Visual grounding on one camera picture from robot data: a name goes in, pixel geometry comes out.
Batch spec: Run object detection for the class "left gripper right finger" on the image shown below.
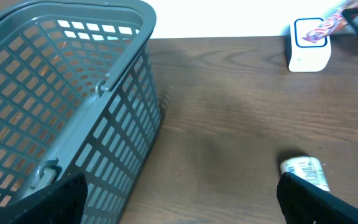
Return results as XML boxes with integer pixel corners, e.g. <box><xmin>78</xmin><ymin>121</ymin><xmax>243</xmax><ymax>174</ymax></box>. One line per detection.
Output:
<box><xmin>277</xmin><ymin>172</ymin><xmax>358</xmax><ymax>224</ymax></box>

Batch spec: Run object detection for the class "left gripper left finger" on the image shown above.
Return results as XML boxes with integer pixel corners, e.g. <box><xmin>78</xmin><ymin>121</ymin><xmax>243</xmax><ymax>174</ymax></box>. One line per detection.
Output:
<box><xmin>0</xmin><ymin>172</ymin><xmax>88</xmax><ymax>224</ymax></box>

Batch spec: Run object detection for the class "red chocolate bar wrapper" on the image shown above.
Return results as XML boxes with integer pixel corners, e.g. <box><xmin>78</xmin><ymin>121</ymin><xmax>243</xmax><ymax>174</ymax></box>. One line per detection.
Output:
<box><xmin>302</xmin><ymin>0</ymin><xmax>358</xmax><ymax>44</ymax></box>

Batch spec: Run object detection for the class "white bottle green cap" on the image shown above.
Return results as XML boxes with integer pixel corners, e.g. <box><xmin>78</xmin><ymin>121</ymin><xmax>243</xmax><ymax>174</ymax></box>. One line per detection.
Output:
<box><xmin>280</xmin><ymin>156</ymin><xmax>330</xmax><ymax>192</ymax></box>

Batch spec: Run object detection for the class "white barcode scanner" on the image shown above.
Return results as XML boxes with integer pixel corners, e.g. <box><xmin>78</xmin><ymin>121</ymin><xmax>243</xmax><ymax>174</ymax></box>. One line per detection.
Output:
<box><xmin>284</xmin><ymin>17</ymin><xmax>331</xmax><ymax>72</ymax></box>

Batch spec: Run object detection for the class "grey plastic shopping basket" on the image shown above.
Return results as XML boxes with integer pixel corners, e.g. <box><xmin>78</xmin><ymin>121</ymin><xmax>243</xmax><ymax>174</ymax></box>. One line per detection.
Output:
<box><xmin>0</xmin><ymin>1</ymin><xmax>161</xmax><ymax>223</ymax></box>

